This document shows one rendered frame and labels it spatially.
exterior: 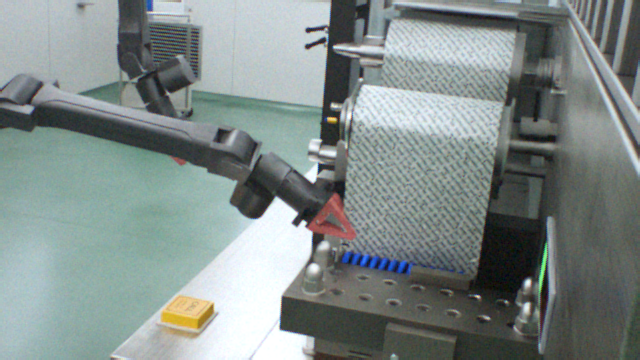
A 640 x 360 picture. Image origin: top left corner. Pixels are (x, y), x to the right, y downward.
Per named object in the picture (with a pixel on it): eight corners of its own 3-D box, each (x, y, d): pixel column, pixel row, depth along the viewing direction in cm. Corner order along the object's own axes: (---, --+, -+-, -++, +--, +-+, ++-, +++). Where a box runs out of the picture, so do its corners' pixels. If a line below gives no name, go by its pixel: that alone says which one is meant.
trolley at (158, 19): (124, 114, 650) (124, -10, 619) (193, 116, 660) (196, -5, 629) (112, 141, 565) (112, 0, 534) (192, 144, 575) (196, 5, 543)
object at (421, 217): (339, 260, 133) (348, 158, 128) (475, 285, 128) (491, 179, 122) (338, 261, 133) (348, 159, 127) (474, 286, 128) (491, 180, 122)
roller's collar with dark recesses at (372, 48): (364, 65, 157) (367, 34, 155) (393, 68, 156) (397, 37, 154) (358, 69, 151) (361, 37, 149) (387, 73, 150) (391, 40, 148)
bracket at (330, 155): (311, 285, 150) (323, 133, 140) (343, 291, 148) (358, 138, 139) (304, 296, 145) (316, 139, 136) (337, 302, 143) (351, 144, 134)
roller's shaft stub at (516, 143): (508, 152, 128) (512, 126, 127) (550, 158, 127) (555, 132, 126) (507, 158, 124) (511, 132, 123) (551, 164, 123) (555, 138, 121)
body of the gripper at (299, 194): (298, 231, 128) (263, 203, 128) (315, 212, 137) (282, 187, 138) (320, 202, 126) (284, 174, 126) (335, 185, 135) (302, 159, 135)
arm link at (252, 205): (220, 158, 126) (234, 127, 132) (196, 201, 133) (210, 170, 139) (285, 190, 128) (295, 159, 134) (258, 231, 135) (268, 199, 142)
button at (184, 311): (178, 305, 137) (178, 293, 136) (214, 313, 135) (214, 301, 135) (160, 323, 130) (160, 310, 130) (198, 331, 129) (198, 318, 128)
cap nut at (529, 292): (515, 296, 121) (520, 270, 120) (539, 300, 120) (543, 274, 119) (514, 306, 118) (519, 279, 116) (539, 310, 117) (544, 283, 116)
